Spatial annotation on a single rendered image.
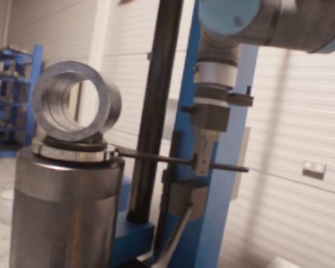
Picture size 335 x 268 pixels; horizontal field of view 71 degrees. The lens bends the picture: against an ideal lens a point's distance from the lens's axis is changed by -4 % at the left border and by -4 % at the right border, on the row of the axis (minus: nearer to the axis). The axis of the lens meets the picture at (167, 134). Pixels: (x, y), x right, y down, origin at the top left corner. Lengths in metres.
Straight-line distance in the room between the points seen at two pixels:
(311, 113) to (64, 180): 2.06
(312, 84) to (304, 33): 1.88
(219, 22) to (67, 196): 0.37
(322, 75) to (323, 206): 1.05
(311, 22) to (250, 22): 0.09
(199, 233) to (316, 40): 0.60
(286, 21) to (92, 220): 0.46
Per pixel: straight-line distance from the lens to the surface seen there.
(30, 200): 0.48
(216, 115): 0.48
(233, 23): 0.40
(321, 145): 2.25
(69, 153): 0.46
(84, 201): 0.46
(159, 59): 0.83
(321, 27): 0.44
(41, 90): 0.49
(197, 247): 0.82
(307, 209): 2.33
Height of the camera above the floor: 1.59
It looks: 5 degrees down
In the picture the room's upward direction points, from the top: 9 degrees clockwise
